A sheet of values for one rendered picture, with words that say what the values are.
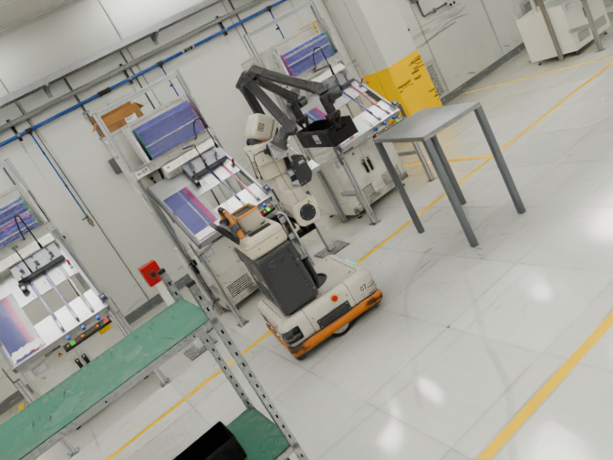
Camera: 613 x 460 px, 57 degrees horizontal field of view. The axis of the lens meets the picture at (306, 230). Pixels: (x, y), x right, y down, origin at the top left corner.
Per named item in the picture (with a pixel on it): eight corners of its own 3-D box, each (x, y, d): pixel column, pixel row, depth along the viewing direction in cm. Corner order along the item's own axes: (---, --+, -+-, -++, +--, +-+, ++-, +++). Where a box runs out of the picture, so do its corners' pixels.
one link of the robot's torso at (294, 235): (295, 249, 353) (275, 215, 346) (282, 243, 379) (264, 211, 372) (330, 227, 358) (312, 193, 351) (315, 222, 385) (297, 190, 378)
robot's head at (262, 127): (251, 137, 332) (255, 111, 331) (243, 138, 352) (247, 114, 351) (274, 142, 337) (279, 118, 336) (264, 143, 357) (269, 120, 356)
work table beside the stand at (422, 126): (473, 247, 364) (422, 137, 341) (418, 233, 429) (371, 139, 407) (526, 211, 373) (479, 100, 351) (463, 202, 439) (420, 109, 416)
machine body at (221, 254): (296, 267, 493) (262, 206, 476) (232, 316, 467) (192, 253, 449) (266, 261, 550) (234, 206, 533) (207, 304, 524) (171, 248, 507)
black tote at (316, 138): (303, 148, 384) (295, 133, 381) (324, 134, 388) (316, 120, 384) (335, 147, 331) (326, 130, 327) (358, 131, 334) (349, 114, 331)
